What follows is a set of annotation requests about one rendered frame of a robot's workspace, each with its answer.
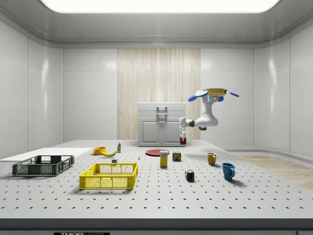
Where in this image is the white cabinet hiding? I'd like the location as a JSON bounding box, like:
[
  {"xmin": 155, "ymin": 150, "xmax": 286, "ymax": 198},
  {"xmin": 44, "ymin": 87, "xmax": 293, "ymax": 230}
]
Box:
[{"xmin": 137, "ymin": 102, "xmax": 186, "ymax": 147}]

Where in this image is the yellow white carton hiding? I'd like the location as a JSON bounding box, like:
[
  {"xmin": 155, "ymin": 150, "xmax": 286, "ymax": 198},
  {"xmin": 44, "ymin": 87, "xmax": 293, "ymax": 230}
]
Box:
[{"xmin": 160, "ymin": 151, "xmax": 169, "ymax": 168}]

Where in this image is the red plate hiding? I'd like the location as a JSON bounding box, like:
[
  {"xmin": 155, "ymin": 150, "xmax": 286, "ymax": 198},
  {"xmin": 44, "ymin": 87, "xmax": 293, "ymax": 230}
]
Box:
[{"xmin": 145, "ymin": 148, "xmax": 170, "ymax": 157}]

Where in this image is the drone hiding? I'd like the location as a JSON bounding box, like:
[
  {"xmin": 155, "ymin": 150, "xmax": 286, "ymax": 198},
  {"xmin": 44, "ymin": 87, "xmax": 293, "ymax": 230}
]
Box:
[{"xmin": 187, "ymin": 87, "xmax": 240, "ymax": 103}]

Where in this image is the blue mug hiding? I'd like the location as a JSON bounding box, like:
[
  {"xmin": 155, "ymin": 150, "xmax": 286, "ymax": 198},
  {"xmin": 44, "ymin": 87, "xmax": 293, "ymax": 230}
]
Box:
[{"xmin": 222, "ymin": 163, "xmax": 236, "ymax": 182}]

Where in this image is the yellow basket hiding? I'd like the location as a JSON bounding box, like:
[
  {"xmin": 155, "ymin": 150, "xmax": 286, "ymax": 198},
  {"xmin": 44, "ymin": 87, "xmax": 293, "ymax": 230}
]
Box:
[{"xmin": 79, "ymin": 162, "xmax": 139, "ymax": 190}]

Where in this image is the dark grey basket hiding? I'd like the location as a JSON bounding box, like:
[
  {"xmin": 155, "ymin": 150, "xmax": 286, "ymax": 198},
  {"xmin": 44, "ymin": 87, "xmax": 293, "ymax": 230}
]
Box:
[{"xmin": 12, "ymin": 155, "xmax": 75, "ymax": 177}]

